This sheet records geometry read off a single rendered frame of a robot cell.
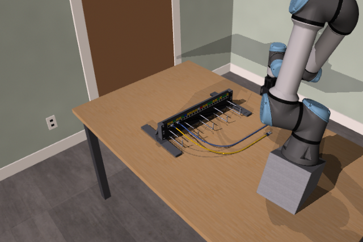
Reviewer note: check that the black network port rack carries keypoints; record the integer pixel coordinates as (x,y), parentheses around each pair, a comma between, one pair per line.
(191,116)

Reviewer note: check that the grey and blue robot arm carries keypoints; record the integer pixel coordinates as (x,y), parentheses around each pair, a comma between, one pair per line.
(298,61)

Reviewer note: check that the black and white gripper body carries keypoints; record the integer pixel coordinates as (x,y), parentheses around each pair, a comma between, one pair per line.
(271,83)

